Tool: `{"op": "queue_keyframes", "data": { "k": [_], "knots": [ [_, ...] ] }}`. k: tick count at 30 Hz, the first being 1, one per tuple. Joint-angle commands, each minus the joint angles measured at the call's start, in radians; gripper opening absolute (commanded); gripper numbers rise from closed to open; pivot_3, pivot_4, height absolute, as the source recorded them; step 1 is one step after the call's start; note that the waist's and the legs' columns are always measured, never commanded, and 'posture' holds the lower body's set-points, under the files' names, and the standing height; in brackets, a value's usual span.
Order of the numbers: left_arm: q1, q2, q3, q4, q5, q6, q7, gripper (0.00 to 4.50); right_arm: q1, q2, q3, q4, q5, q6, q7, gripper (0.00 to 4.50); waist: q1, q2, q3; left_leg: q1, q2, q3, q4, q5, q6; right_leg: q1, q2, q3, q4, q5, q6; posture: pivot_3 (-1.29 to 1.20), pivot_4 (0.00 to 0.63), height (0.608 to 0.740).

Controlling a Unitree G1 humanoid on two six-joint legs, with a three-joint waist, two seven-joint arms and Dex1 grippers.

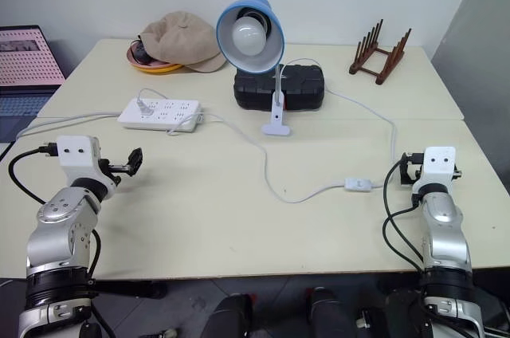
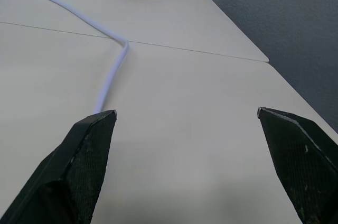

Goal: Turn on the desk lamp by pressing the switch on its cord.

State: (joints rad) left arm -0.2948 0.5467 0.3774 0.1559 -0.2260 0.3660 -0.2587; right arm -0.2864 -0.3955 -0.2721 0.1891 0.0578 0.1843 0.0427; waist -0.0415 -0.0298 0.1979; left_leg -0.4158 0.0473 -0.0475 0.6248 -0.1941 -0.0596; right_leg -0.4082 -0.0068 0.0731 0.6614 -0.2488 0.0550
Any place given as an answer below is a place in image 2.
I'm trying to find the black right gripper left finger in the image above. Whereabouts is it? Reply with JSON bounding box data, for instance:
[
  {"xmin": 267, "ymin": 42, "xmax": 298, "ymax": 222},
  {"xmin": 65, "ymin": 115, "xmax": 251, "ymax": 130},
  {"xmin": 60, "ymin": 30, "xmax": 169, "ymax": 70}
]
[{"xmin": 5, "ymin": 109, "xmax": 118, "ymax": 224}]

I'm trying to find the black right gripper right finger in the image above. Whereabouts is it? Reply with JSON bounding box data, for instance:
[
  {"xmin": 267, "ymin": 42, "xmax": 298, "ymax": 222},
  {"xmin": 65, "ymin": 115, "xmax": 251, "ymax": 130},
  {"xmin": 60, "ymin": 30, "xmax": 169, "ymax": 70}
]
[{"xmin": 256, "ymin": 107, "xmax": 338, "ymax": 224}]

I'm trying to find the white power cable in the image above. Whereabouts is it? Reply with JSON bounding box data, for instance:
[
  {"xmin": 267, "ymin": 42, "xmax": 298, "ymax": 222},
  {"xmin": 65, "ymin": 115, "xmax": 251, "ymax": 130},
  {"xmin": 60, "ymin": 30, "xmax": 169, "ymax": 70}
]
[{"xmin": 0, "ymin": 0, "xmax": 130, "ymax": 114}]

